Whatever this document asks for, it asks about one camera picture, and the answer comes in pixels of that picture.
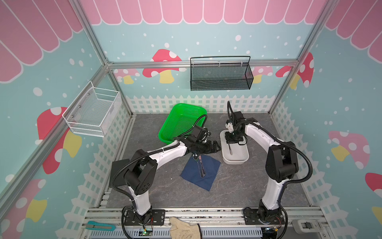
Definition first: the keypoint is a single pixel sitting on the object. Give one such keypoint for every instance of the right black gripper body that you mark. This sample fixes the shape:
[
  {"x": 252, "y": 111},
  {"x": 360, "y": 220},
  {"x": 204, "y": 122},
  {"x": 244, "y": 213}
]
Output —
[{"x": 233, "y": 139}]

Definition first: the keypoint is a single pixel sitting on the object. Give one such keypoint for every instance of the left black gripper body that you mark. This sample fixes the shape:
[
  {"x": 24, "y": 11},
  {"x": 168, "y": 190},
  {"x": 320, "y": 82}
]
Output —
[{"x": 200, "y": 148}]

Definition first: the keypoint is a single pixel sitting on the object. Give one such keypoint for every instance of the white plastic tub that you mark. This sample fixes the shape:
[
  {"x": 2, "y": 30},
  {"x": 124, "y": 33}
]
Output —
[{"x": 240, "y": 153}]

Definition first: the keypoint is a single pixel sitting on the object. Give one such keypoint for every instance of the dark blue paper napkin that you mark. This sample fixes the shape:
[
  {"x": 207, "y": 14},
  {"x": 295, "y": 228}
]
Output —
[{"x": 191, "y": 172}]

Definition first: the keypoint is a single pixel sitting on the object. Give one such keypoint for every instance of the green plastic basket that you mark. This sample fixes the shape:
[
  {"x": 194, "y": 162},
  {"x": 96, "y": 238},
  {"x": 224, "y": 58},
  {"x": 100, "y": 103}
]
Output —
[{"x": 181, "y": 118}]

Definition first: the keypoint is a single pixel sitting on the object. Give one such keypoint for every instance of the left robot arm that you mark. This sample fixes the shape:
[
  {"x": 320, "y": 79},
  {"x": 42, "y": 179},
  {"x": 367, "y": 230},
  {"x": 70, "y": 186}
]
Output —
[{"x": 135, "y": 177}]

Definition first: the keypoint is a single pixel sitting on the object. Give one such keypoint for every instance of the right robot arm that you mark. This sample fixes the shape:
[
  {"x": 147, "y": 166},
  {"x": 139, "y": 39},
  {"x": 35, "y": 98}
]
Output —
[{"x": 281, "y": 163}]

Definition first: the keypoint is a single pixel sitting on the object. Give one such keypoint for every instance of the beige work glove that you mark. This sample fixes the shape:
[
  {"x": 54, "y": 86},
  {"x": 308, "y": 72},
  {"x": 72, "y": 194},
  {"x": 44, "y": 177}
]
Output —
[{"x": 182, "y": 230}]

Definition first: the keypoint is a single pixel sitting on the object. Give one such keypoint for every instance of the grey latch plate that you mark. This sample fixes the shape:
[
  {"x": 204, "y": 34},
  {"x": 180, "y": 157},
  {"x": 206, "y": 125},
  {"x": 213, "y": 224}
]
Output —
[{"x": 306, "y": 226}]

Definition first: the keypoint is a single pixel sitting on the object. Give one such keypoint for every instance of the black mesh wall basket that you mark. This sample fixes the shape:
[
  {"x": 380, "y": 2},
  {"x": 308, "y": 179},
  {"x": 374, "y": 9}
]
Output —
[{"x": 217, "y": 73}]

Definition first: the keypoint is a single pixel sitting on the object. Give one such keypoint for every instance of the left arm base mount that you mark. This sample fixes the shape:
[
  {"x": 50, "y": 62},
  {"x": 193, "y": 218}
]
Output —
[{"x": 150, "y": 218}]

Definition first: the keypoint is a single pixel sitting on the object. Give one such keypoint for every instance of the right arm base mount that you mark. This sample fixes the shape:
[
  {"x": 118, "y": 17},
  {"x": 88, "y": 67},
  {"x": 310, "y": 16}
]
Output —
[{"x": 263, "y": 216}]

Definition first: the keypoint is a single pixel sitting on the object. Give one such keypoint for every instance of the white wire wall basket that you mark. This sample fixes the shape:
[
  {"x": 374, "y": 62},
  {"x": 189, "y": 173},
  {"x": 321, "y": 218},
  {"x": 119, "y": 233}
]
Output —
[{"x": 93, "y": 111}]

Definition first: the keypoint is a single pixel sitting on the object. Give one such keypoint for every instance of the teal handled tool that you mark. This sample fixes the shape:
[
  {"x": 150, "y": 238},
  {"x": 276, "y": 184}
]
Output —
[{"x": 95, "y": 226}]

